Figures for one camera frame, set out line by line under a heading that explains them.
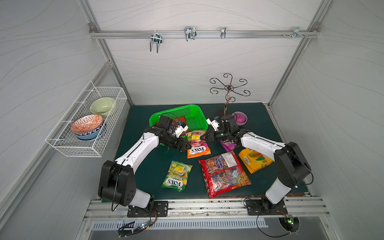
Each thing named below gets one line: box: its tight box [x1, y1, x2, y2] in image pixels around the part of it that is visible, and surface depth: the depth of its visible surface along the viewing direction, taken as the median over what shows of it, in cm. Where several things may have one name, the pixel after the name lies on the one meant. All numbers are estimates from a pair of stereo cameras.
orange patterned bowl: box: [71, 114, 104, 134], surface depth 64 cm
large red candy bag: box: [198, 151, 252, 199], surface depth 84 cm
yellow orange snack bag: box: [238, 148, 274, 174], surface depth 86 cm
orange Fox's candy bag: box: [187, 130, 212, 159], surface depth 85 cm
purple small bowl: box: [231, 111, 248, 126], surface depth 107 cm
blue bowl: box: [74, 120, 105, 140], surface depth 58 cm
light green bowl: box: [90, 97, 116, 118], surface depth 73 cm
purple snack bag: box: [220, 140, 237, 152], surface depth 93 cm
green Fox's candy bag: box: [161, 160, 193, 193], surface depth 84 cm
